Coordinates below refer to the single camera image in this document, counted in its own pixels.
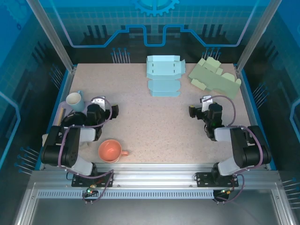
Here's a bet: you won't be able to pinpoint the light green paper box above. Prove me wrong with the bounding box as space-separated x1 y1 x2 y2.
188 57 242 100

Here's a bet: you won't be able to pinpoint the light blue paper box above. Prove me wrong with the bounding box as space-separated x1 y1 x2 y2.
146 55 186 98

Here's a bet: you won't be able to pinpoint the white and blue mug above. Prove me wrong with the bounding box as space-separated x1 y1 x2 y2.
66 90 84 112

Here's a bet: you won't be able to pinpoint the purple tray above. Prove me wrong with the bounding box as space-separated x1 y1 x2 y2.
55 100 71 128

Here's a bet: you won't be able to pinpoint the orange mug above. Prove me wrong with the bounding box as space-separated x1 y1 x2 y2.
97 139 130 164

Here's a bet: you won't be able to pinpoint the beige cloth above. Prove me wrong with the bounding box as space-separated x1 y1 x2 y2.
41 133 91 150

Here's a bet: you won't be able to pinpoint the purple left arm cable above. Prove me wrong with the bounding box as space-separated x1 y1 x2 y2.
58 96 115 205

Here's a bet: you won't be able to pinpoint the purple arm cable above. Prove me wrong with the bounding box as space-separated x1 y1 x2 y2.
58 96 115 205
203 95 263 204

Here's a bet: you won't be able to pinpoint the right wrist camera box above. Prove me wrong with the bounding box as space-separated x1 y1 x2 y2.
200 95 214 112

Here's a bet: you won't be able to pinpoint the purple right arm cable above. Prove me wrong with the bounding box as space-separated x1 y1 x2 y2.
203 95 263 204

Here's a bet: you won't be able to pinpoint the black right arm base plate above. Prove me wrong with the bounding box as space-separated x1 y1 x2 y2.
195 172 239 188

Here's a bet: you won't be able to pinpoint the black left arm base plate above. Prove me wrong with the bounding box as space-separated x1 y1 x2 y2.
71 172 114 188

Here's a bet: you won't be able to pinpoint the aluminium mounting rail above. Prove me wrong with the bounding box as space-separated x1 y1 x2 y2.
30 163 282 191

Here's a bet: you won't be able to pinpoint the cable connector with LED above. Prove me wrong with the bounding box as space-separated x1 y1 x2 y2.
85 184 98 195
219 187 235 196

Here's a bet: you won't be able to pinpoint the slotted cable duct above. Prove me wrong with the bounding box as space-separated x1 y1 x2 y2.
37 190 215 200

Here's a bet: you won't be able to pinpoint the aluminium frame post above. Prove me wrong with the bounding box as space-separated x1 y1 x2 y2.
25 0 77 73
235 0 279 73

